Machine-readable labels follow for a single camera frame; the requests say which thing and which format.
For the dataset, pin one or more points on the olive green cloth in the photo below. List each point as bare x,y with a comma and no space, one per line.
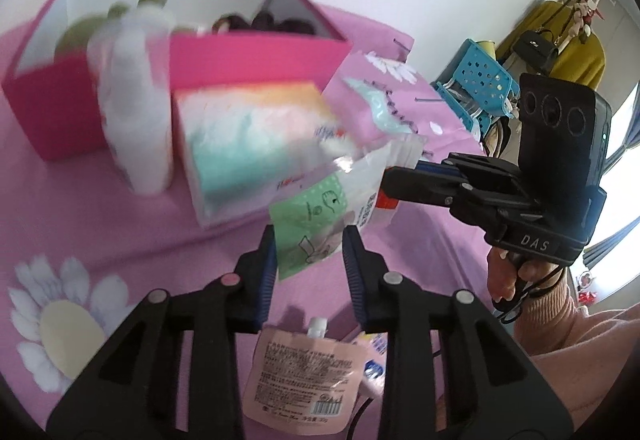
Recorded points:
80,32

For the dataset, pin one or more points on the pink spout pouch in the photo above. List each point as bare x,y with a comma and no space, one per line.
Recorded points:
300,375

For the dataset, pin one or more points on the blue perforated plastic basket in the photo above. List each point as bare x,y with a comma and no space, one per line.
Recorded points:
480,69

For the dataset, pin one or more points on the black cloth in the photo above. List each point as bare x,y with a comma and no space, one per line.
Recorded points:
295,27

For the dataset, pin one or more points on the yellow cup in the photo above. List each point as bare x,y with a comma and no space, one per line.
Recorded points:
485,50

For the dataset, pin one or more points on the black handbag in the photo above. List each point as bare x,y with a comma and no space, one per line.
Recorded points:
535,47

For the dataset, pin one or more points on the pink daisy print bedsheet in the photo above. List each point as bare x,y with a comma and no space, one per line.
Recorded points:
100,230

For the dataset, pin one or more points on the pink pack mint label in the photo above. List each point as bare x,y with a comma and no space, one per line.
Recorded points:
370,84

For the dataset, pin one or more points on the small white blue packet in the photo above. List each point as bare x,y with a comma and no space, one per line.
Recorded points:
375,360

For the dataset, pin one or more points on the pastel colourful tissue pack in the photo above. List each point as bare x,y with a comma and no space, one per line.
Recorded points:
240,144

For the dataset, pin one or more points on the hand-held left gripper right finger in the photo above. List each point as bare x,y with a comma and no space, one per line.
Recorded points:
352,270

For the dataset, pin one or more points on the clear bag with pump bottle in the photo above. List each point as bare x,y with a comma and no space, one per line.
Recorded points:
135,119

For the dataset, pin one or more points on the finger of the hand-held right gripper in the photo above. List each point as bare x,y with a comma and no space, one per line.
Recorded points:
425,185
435,163

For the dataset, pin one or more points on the hanging plush doll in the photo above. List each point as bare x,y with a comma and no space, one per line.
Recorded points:
582,17

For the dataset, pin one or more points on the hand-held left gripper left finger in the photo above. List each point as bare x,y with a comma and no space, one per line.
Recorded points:
266,270

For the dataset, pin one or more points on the person's right hand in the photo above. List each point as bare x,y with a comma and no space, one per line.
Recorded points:
505,275

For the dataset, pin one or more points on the pink cardboard box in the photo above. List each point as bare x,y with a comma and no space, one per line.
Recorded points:
225,59

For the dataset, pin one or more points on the green white packet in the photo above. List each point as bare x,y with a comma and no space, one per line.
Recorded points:
320,205

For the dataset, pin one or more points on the yellow coat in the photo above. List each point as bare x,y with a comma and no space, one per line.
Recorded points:
580,54

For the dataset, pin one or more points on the person's right forearm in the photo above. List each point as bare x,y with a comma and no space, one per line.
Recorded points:
575,335

